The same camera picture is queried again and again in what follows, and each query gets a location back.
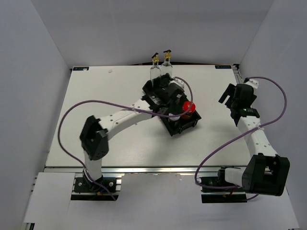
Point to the square glass bottle dark contents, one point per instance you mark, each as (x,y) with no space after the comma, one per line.
(155,71)

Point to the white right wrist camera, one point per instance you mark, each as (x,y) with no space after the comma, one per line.
(251,82)

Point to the black logo sticker right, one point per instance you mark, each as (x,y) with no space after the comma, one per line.
(223,66)

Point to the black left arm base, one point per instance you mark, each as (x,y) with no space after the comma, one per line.
(106,188)

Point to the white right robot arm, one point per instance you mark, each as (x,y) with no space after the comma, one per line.
(266,172)

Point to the black logo sticker left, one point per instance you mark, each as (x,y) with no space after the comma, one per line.
(80,68)

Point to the black logo sticker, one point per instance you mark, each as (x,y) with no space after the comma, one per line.
(80,68)
(223,66)

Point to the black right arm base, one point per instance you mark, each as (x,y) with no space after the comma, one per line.
(219,196)

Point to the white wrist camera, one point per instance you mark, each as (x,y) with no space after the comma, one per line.
(251,82)
(178,82)

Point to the black compartment tray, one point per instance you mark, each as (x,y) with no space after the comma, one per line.
(184,122)

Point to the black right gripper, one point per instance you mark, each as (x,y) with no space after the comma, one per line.
(230,91)

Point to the round clear glass bottle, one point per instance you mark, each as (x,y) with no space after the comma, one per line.
(166,67)

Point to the red lid sauce jar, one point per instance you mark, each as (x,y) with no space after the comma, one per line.
(188,107)

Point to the dark spice jar red label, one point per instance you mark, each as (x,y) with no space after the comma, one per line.
(173,121)

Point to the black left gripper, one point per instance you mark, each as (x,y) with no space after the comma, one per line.
(175,108)

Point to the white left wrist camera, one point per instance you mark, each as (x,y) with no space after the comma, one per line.
(178,82)

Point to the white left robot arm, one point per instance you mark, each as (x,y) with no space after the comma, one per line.
(97,132)

